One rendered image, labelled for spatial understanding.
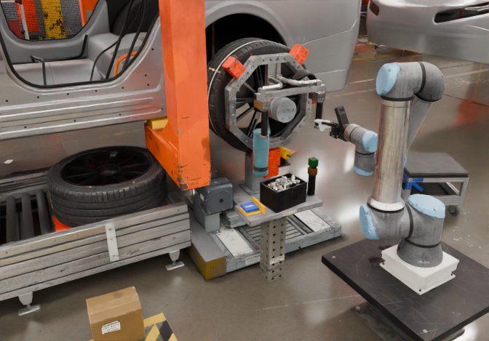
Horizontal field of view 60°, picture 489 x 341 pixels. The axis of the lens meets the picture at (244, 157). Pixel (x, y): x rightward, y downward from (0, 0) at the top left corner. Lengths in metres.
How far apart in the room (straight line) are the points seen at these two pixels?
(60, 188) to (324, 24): 1.91
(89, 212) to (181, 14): 1.11
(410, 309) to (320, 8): 1.89
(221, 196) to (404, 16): 3.01
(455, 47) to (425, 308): 3.06
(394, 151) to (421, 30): 3.00
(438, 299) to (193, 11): 1.59
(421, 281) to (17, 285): 1.82
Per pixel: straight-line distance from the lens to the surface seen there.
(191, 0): 1.95
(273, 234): 2.21
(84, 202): 2.35
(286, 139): 2.54
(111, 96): 2.46
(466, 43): 4.52
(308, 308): 2.27
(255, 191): 2.75
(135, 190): 2.33
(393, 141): 1.72
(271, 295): 2.32
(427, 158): 3.22
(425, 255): 1.99
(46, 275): 2.34
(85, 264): 2.33
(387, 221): 1.84
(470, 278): 2.19
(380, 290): 1.97
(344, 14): 3.07
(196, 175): 2.16
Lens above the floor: 1.54
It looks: 24 degrees down
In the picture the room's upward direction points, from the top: straight up
